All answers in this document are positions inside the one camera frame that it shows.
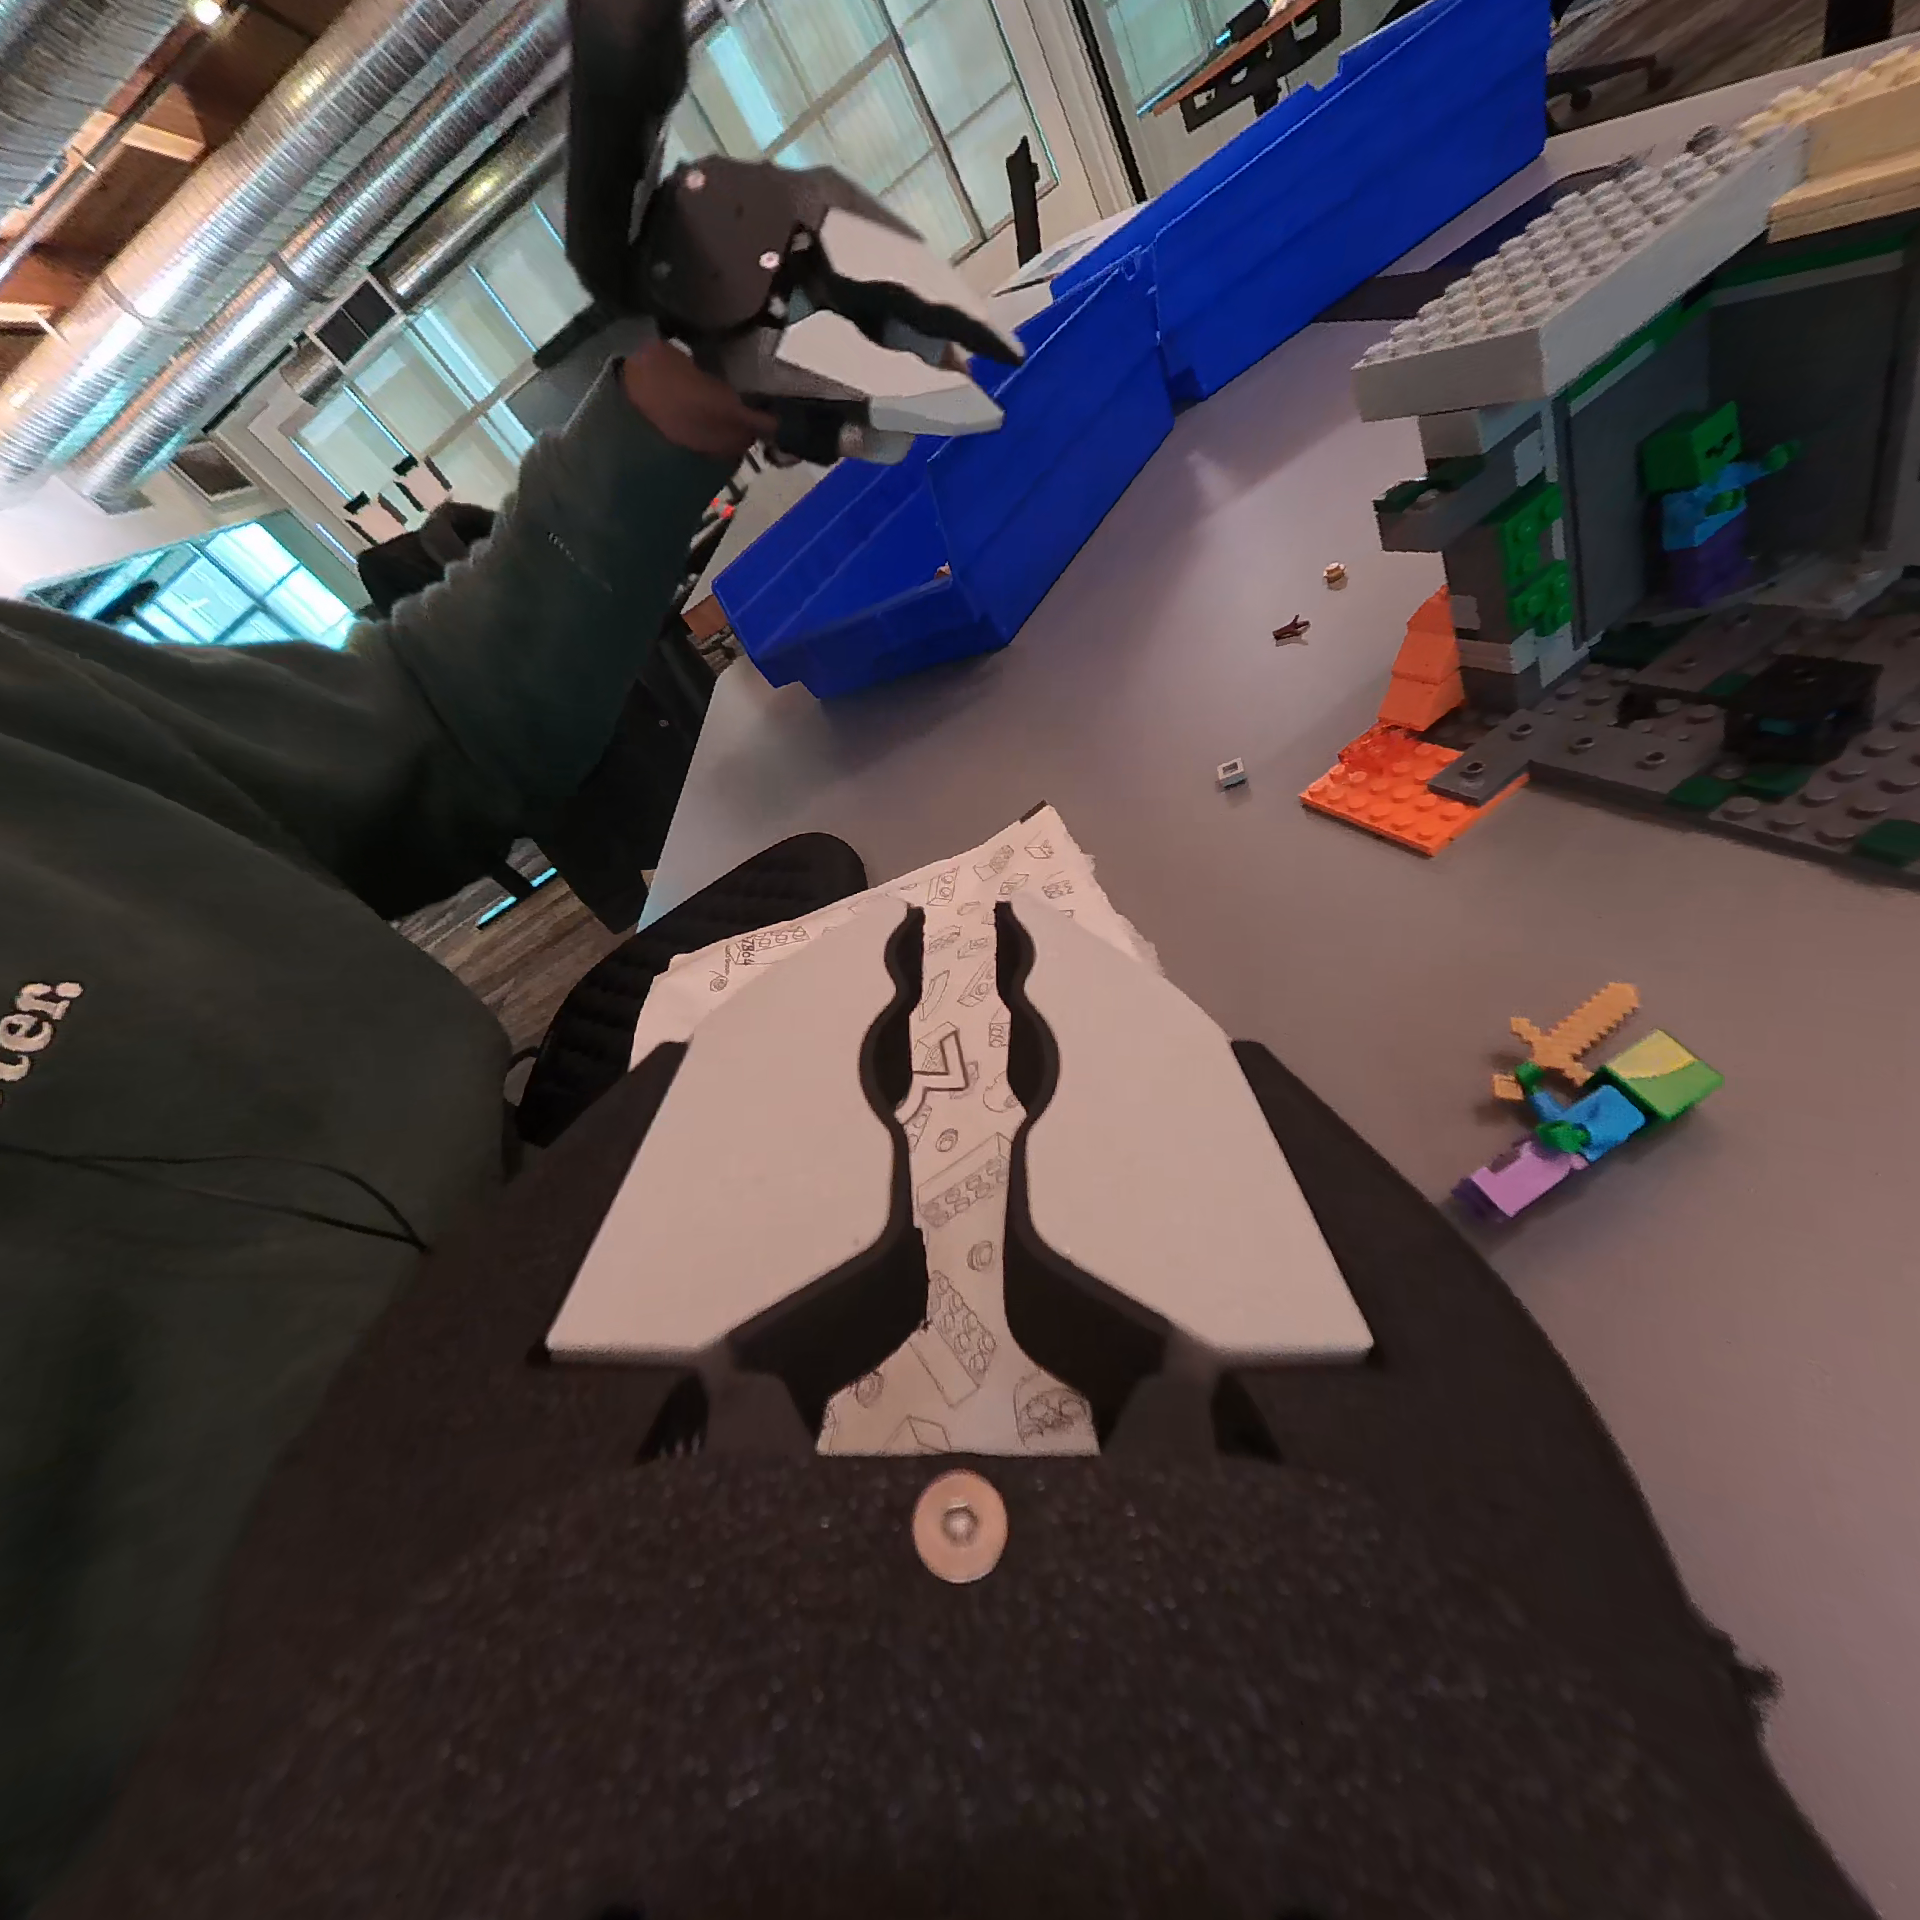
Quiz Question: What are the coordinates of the person's left hand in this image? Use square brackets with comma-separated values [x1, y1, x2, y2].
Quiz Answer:
[619, 339, 783, 455]

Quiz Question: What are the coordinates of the zombie toy figure gold sword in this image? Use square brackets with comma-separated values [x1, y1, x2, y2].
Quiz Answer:
[1450, 984, 1722, 1225]

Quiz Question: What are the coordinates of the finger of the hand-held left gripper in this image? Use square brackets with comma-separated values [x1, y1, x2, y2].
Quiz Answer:
[816, 208, 1032, 369]
[775, 320, 1007, 442]

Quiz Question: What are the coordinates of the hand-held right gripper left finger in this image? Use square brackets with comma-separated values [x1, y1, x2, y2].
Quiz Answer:
[545, 900, 928, 1369]

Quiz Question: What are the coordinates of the plain zombie toy figure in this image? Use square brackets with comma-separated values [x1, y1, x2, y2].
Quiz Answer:
[1633, 403, 1806, 608]

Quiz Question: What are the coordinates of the grey toy brick building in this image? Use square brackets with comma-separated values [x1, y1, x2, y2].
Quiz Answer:
[1296, 47, 1920, 881]

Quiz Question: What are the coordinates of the grey desk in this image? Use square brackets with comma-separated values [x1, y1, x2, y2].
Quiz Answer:
[638, 29, 1920, 1920]

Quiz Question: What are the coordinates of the large white printed paper bag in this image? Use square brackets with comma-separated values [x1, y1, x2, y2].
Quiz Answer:
[631, 802, 1173, 1457]

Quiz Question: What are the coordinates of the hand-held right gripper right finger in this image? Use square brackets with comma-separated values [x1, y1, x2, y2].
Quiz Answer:
[989, 896, 1373, 1369]

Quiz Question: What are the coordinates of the silver air duct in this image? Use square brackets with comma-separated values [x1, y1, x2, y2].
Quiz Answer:
[0, 0, 600, 505]

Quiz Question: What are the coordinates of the person's green sweatshirt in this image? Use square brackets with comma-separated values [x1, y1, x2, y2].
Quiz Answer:
[0, 599, 519, 1920]

